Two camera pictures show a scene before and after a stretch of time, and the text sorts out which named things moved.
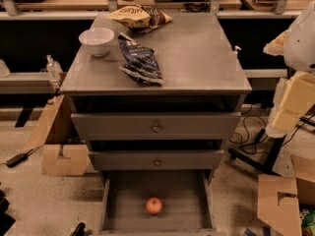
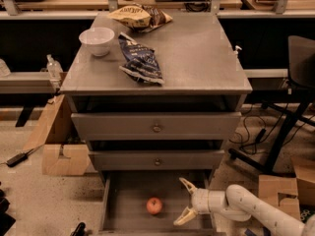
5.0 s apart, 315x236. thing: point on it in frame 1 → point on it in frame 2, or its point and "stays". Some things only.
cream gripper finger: x=277 y=46 → x=191 y=188
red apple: x=154 y=206 stays
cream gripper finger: x=294 y=99 → x=187 y=215
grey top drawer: x=156 y=126 stays
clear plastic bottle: x=54 y=68 stays
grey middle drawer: x=157 y=159 stays
